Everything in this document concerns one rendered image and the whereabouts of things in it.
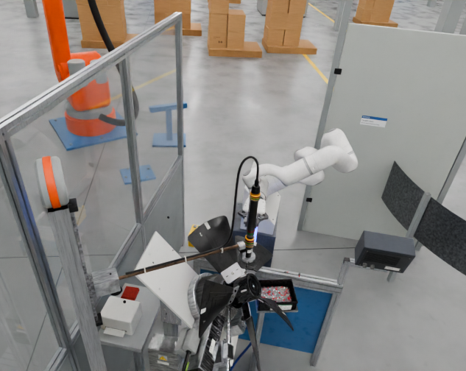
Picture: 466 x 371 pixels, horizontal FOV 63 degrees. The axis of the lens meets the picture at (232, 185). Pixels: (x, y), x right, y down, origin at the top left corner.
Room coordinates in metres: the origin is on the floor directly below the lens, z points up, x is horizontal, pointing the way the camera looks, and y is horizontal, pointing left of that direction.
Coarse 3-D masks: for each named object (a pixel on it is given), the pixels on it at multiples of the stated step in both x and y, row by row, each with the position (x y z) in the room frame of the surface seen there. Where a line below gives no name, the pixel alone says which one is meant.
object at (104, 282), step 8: (96, 272) 0.99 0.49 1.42; (104, 272) 0.99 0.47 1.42; (112, 272) 1.00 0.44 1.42; (96, 280) 0.95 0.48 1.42; (104, 280) 0.95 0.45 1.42; (112, 280) 0.96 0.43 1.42; (96, 288) 0.93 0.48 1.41; (104, 288) 0.94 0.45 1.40; (112, 288) 0.96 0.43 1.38; (96, 296) 0.93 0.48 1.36
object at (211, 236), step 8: (224, 216) 1.39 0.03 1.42; (208, 224) 1.33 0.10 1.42; (216, 224) 1.34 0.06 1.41; (224, 224) 1.35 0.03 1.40; (192, 232) 1.27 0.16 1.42; (208, 232) 1.29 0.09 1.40; (216, 232) 1.31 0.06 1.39; (224, 232) 1.32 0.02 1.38; (192, 240) 1.24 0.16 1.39; (200, 240) 1.26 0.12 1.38; (208, 240) 1.27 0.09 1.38; (216, 240) 1.28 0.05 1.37; (224, 240) 1.29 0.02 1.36; (232, 240) 1.30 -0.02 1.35; (200, 248) 1.23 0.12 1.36; (208, 248) 1.24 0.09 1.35; (208, 256) 1.22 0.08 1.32; (216, 256) 1.23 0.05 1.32; (224, 256) 1.23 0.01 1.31; (232, 256) 1.24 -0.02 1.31; (216, 264) 1.20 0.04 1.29; (224, 264) 1.21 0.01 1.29; (232, 264) 1.22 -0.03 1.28
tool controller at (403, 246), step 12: (360, 240) 1.56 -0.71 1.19; (372, 240) 1.51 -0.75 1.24; (384, 240) 1.51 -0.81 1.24; (396, 240) 1.51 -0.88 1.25; (408, 240) 1.52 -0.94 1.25; (360, 252) 1.49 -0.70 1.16; (372, 252) 1.46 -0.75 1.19; (384, 252) 1.45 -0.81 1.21; (396, 252) 1.44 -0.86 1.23; (408, 252) 1.44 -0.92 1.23; (360, 264) 1.50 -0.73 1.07; (372, 264) 1.48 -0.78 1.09; (384, 264) 1.47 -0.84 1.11; (396, 264) 1.45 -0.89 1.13; (408, 264) 1.45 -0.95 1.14
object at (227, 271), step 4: (236, 264) 1.23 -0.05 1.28; (228, 268) 1.21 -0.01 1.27; (232, 268) 1.21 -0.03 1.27; (236, 268) 1.21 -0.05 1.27; (240, 268) 1.22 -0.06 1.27; (224, 272) 1.19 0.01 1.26; (228, 272) 1.19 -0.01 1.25; (236, 272) 1.20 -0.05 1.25; (240, 272) 1.20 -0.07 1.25; (224, 276) 1.18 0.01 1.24; (228, 276) 1.18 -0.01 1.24; (232, 276) 1.19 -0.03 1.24; (236, 276) 1.19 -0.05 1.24; (228, 280) 1.17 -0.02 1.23; (232, 280) 1.17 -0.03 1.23
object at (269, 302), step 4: (264, 300) 1.18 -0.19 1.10; (268, 300) 1.28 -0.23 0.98; (272, 300) 1.32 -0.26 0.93; (268, 304) 1.17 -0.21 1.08; (272, 304) 1.26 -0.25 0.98; (276, 304) 1.29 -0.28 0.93; (272, 308) 1.15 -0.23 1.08; (276, 308) 1.20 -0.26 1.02; (280, 308) 1.27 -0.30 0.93; (276, 312) 1.15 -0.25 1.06; (280, 312) 1.20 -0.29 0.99; (280, 316) 1.15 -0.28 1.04; (284, 316) 1.19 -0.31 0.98; (284, 320) 1.14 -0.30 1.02; (288, 320) 1.18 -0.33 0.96; (288, 324) 1.13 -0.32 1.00; (292, 328) 1.13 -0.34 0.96
